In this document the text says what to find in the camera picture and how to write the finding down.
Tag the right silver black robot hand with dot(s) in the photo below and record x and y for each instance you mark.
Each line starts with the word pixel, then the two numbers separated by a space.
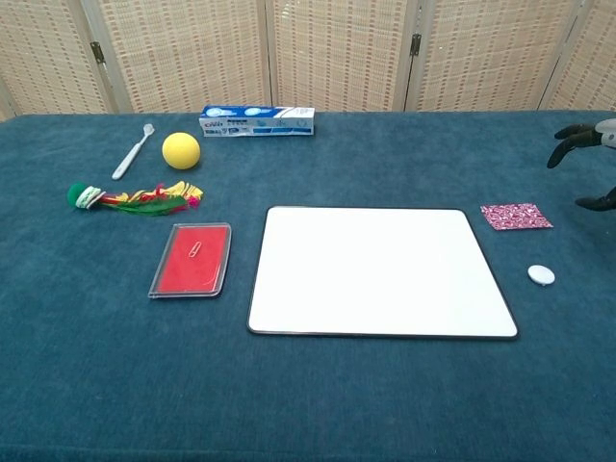
pixel 584 135

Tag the small white round disc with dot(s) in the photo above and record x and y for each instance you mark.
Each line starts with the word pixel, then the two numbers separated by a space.
pixel 541 275

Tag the white board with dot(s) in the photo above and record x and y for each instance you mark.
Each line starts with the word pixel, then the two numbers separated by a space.
pixel 380 269

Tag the dark screen hinge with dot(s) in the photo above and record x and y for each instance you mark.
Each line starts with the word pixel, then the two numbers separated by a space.
pixel 416 44
pixel 97 52

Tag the blue white toothpaste box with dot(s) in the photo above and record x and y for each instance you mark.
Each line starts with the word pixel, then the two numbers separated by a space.
pixel 257 121

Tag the blue plush table cloth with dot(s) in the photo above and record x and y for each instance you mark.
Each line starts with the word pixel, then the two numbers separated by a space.
pixel 308 394

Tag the woven bamboo folding screen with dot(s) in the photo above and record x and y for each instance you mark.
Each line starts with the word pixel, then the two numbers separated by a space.
pixel 192 53

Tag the yellow foam ball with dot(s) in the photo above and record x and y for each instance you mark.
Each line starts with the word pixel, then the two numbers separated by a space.
pixel 181 151

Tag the metal paper clip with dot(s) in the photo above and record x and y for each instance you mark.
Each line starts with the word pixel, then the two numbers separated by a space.
pixel 195 250

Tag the clear case with red lining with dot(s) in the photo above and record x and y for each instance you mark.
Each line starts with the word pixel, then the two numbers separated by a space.
pixel 192 262

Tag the colourful feather shuttlecock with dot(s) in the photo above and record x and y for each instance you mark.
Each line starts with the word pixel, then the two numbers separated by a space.
pixel 144 202

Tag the white toothbrush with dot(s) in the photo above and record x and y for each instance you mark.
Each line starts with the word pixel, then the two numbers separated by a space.
pixel 126 161

